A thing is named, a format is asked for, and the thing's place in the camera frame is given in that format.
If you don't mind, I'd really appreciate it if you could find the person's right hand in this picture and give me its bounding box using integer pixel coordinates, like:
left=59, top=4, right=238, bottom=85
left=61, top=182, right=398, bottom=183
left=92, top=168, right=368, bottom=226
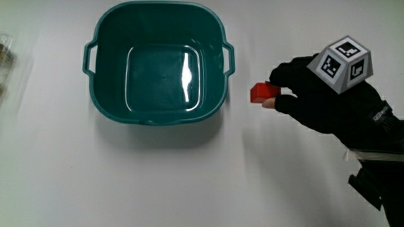
left=261, top=35, right=402, bottom=149

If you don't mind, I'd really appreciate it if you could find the red block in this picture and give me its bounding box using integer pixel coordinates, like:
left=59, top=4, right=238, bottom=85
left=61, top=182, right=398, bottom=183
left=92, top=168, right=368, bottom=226
left=250, top=82, right=282, bottom=104

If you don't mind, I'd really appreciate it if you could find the person's right forearm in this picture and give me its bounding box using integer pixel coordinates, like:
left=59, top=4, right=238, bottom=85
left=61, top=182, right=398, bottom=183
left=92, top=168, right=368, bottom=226
left=343, top=118, right=404, bottom=227

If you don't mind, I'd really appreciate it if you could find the teal plastic basin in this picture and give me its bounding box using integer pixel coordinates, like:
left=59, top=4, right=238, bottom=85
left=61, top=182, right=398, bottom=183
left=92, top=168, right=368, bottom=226
left=82, top=0, right=236, bottom=126

